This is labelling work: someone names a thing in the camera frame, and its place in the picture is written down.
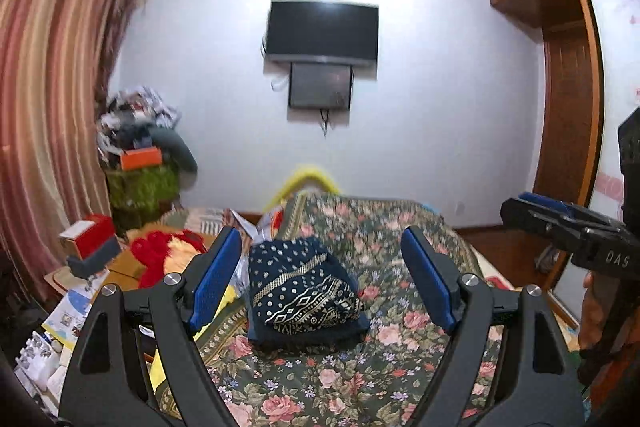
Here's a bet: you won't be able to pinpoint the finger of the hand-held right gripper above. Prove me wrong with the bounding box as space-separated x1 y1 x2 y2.
501 198 603 254
518 191 591 215

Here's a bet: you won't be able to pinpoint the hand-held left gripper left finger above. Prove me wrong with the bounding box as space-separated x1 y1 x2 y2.
57 226 243 427

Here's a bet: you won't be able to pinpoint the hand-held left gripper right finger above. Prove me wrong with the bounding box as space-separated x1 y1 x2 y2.
400 226 587 427

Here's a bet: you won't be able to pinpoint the navy patterned garment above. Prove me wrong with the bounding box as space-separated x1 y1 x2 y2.
247 236 372 350

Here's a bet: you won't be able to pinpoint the pile of clothes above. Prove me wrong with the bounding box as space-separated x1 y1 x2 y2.
96 86 181 158

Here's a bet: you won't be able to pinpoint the person's right hand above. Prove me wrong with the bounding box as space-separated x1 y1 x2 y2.
577 271 621 353

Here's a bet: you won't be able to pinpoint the pink wardrobe stickers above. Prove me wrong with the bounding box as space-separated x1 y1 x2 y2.
596 171 624 198

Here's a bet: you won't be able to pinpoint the red plush toy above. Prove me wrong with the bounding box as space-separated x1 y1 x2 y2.
130 230 209 290

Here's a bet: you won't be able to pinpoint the white plastic bag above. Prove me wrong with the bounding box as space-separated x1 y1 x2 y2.
221 207 287 254

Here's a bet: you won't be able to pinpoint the floral blanket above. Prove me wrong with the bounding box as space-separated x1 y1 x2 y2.
150 191 506 427

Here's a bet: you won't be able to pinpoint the yellow sheet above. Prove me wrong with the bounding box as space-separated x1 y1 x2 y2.
147 282 237 420

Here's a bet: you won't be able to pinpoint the white wardrobe door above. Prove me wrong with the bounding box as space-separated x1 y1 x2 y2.
550 0 640 323

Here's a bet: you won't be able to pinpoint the red and white box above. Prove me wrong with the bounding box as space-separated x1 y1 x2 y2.
58 214 121 261

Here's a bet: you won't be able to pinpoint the dark grey cushion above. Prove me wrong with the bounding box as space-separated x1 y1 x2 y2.
149 127 199 172

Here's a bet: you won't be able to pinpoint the yellow hoop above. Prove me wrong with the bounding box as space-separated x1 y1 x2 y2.
264 164 344 210

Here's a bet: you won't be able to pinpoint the orange box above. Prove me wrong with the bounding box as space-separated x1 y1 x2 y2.
120 147 164 172

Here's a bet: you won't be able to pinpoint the printed booklets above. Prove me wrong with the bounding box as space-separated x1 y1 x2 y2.
41 276 110 350

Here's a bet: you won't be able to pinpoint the striped curtain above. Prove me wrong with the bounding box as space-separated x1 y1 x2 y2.
0 0 153 305

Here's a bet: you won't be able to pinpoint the wall television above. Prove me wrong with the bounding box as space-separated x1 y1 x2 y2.
264 0 380 69

